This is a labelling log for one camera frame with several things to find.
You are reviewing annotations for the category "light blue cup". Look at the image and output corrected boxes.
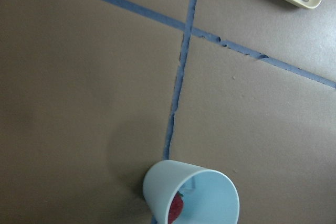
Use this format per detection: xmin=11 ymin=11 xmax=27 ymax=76
xmin=143 ymin=160 xmax=239 ymax=223

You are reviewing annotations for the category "red fake strawberry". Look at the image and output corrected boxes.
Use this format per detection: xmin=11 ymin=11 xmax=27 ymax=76
xmin=167 ymin=192 xmax=184 ymax=224

